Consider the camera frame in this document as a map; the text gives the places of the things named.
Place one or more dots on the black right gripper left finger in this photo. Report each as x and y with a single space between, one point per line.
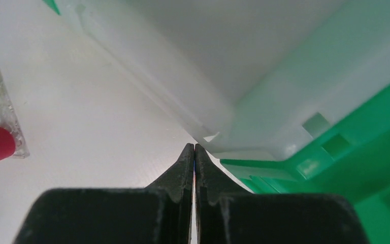
157 213

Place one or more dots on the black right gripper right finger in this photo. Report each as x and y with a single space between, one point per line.
227 213

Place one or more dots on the green bin with toothpaste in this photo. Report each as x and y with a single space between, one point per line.
352 159

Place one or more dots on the white storage bin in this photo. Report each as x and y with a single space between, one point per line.
254 80

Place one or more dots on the green bin with toothbrushes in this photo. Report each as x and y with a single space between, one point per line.
52 5

